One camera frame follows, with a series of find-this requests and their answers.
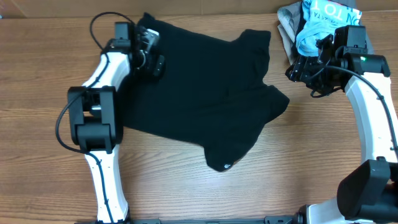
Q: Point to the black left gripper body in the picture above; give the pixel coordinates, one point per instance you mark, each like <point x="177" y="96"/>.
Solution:
<point x="145" y="63"/>

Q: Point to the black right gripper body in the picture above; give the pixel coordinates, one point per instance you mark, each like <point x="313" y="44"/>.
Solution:
<point x="298" y="70"/>

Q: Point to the black t-shirt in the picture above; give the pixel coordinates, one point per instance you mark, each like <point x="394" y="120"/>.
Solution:
<point x="211" y="92"/>

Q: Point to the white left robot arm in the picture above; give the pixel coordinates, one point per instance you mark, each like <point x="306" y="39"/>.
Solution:
<point x="95" y="123"/>

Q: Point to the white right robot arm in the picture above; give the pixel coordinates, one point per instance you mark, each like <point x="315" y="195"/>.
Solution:
<point x="369" y="193"/>

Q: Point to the light blue printed t-shirt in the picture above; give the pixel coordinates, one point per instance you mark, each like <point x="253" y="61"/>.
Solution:
<point x="322" y="18"/>

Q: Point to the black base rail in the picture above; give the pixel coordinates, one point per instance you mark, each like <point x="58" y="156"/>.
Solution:
<point x="285" y="219"/>

